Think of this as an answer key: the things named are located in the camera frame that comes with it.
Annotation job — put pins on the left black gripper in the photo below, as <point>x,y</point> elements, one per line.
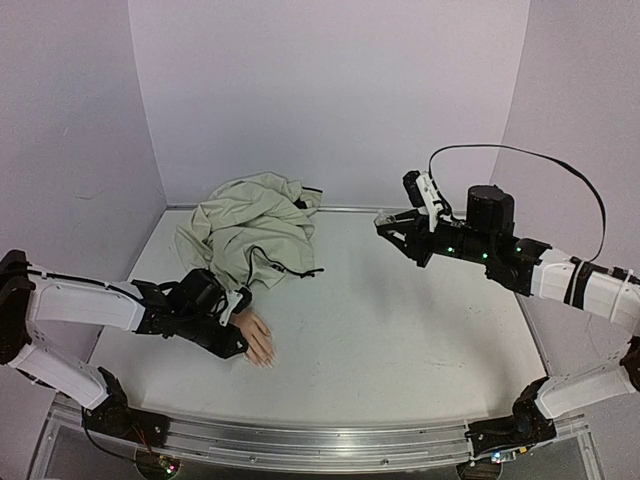
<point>227,349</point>

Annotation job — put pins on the mannequin hand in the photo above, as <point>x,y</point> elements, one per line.
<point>260,349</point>

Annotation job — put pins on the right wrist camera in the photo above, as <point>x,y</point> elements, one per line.
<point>425,196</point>

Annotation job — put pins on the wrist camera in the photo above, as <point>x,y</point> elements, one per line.
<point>425,196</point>
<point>236,302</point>

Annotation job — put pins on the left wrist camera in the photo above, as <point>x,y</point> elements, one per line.
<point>236,302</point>

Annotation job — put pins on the clear glass nail polish bottle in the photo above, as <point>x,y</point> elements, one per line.
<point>383,219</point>

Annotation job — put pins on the beige jacket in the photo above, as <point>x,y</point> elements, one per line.
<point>252,230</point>

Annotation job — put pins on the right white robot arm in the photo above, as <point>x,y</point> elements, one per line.
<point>609,293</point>

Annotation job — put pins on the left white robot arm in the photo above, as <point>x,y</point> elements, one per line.
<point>31,296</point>

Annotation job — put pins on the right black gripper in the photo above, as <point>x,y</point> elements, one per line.
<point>424,240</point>

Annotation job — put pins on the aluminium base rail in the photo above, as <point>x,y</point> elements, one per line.
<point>304,448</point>

